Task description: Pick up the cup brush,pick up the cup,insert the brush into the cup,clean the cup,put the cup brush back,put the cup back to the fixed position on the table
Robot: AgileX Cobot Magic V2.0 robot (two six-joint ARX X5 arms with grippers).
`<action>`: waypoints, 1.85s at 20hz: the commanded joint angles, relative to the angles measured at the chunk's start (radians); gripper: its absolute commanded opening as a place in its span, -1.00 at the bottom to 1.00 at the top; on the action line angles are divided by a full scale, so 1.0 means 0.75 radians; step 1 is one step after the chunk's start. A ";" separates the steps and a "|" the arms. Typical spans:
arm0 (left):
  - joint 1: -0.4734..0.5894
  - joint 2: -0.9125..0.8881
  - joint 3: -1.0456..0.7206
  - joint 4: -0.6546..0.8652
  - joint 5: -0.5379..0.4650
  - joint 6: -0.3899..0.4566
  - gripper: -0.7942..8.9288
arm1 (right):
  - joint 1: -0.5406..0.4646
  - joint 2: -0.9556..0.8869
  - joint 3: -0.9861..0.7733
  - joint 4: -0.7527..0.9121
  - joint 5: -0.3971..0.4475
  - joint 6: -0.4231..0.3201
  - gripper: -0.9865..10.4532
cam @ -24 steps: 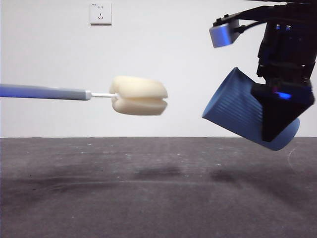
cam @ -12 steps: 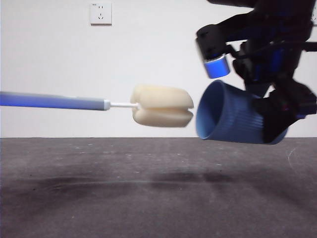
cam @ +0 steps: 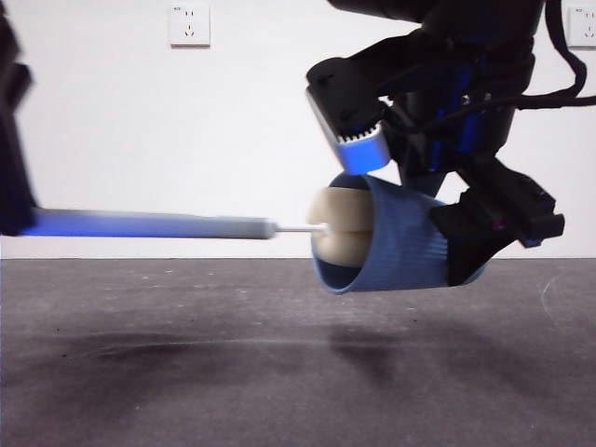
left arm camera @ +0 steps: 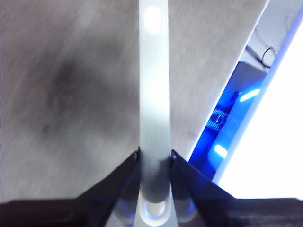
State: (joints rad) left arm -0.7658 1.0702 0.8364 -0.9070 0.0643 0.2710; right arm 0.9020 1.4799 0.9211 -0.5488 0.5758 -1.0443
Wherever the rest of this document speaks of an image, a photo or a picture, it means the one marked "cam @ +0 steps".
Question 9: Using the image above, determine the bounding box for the black cable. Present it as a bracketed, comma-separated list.
[511, 0, 596, 109]

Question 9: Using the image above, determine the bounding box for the white wall socket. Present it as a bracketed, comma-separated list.
[169, 3, 211, 50]
[566, 5, 596, 50]

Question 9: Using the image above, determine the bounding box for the blue ribbed plastic cup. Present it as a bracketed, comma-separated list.
[310, 171, 491, 296]

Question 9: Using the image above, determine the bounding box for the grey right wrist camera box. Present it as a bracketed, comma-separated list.
[305, 58, 397, 177]

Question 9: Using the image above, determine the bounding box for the grey-handled sponge cup brush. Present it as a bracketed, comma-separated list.
[31, 185, 374, 270]

